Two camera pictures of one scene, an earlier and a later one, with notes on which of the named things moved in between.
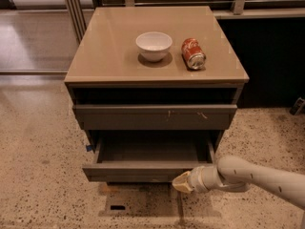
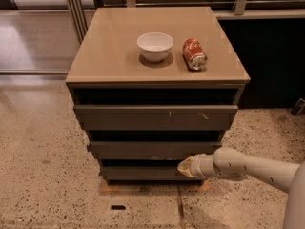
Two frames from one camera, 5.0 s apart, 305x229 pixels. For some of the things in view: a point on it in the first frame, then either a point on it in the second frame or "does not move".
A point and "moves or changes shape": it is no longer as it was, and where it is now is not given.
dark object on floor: x=298 y=106 does not move
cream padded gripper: x=196 y=179 to x=198 y=167
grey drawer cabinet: x=153 y=89 does not move
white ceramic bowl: x=153 y=46 does not move
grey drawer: x=150 y=156 moves or changes shape
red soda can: x=193 y=53 does not move
